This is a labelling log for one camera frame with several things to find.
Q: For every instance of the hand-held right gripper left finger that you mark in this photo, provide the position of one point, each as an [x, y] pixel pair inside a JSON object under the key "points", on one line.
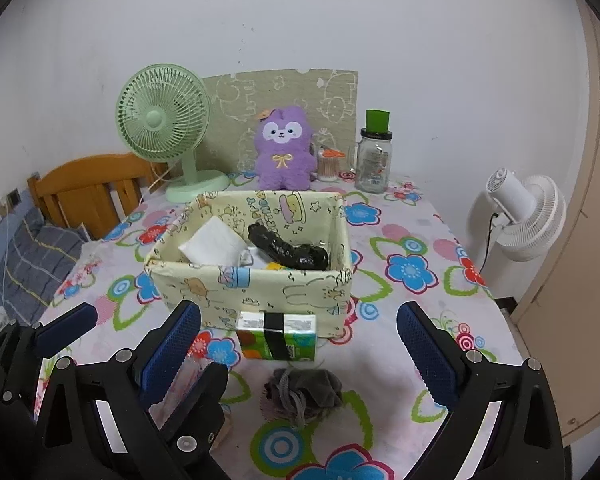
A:
{"points": [[170, 350]]}

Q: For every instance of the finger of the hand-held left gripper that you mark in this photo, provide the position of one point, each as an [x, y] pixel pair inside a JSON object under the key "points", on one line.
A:
{"points": [[195, 410], [65, 325]]}

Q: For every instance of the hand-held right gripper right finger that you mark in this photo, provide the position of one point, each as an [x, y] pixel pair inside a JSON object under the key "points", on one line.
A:
{"points": [[430, 355]]}

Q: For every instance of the white tissue packet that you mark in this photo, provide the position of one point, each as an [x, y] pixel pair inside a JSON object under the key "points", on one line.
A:
{"points": [[212, 242]]}

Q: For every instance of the grey sock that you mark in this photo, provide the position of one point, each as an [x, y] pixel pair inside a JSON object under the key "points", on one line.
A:
{"points": [[310, 390]]}

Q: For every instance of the green juice carton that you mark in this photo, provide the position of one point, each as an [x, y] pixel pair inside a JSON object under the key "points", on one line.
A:
{"points": [[300, 340]]}

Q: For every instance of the yellow cartoon fabric storage box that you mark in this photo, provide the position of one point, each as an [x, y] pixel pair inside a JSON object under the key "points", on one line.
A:
{"points": [[290, 300]]}

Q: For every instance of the black plastic bag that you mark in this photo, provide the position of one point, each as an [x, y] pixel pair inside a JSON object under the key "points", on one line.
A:
{"points": [[285, 250]]}

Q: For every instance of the blue plaid pillow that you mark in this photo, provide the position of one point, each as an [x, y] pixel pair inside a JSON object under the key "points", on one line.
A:
{"points": [[40, 260]]}

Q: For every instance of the white standing fan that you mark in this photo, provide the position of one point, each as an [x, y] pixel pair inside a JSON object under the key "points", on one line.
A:
{"points": [[535, 220]]}

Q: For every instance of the beige door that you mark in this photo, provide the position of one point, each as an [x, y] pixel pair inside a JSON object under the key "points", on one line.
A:
{"points": [[580, 260]]}

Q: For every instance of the glass jar with green lid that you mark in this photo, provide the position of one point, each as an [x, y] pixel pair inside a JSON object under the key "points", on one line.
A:
{"points": [[375, 160]]}

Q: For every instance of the small toothpick jar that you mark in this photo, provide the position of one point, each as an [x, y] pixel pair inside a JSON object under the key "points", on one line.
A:
{"points": [[328, 167]]}

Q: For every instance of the purple plush toy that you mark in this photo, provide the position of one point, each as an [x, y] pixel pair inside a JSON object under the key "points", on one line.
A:
{"points": [[282, 160]]}

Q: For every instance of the green desk fan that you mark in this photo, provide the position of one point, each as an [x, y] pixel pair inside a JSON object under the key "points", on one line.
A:
{"points": [[155, 117]]}

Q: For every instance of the green cartoon patterned board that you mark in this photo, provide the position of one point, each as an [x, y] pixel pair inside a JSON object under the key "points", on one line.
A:
{"points": [[230, 105]]}

